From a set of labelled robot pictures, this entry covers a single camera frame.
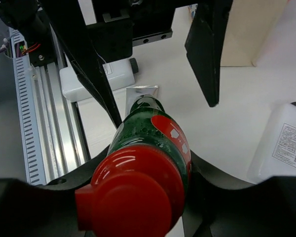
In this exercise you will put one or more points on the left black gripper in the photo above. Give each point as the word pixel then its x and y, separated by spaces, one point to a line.
pixel 120 25

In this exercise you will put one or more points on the white slotted cable duct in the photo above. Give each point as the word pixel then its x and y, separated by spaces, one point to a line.
pixel 35 174

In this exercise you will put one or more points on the silver tube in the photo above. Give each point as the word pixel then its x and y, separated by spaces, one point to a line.
pixel 133 93

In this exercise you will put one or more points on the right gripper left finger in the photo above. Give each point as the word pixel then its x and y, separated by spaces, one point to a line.
pixel 44 210

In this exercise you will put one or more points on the aluminium mounting rail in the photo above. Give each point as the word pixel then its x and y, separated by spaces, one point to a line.
pixel 61 136

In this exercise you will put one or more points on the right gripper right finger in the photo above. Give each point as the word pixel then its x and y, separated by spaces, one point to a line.
pixel 267 209

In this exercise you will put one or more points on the green bottle red cap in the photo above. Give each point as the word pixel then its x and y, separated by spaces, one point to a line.
pixel 139 189

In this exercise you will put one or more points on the canvas bag orange handles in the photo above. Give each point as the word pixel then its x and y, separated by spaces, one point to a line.
pixel 249 24

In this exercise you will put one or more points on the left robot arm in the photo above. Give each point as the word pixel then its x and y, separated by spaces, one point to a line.
pixel 29 18

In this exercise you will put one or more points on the white flat bottle right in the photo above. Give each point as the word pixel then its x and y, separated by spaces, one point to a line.
pixel 276 151

